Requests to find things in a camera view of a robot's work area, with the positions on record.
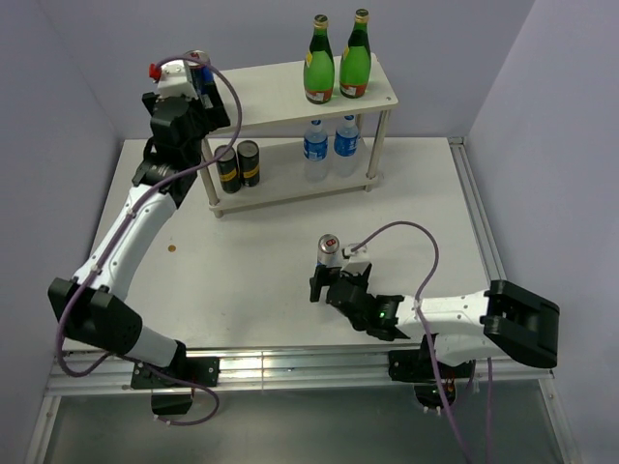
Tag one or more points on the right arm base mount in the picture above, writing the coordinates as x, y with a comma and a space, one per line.
421, 367

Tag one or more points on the black gold can left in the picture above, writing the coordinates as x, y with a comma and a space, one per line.
228, 170

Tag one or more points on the black gold can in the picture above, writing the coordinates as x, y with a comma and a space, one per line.
248, 159
228, 170

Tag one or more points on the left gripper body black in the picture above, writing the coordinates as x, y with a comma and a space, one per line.
207, 119

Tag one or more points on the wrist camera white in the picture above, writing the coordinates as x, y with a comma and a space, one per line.
174, 79
355, 260

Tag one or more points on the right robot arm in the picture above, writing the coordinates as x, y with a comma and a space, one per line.
505, 319

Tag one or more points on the aluminium frame rail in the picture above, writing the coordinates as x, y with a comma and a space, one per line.
321, 367

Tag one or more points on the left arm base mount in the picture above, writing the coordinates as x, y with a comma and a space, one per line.
184, 377

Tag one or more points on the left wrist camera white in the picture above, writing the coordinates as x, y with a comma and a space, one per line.
174, 79

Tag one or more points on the white two-tier wooden shelf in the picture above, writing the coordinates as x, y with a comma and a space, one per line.
272, 96

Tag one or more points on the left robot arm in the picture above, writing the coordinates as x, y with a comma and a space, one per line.
90, 306

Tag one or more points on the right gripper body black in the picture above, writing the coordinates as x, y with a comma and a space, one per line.
326, 275

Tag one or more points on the green glass bottle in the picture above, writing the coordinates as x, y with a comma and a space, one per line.
319, 67
355, 62

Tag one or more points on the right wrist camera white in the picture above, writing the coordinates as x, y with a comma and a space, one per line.
355, 260

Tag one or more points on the blue silver can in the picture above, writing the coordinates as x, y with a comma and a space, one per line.
202, 77
328, 250

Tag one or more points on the water bottle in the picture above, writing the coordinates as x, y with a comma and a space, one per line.
345, 146
316, 152

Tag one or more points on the black gold can right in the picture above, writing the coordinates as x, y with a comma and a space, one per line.
248, 159

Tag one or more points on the green glass bottle front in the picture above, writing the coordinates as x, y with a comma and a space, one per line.
319, 67

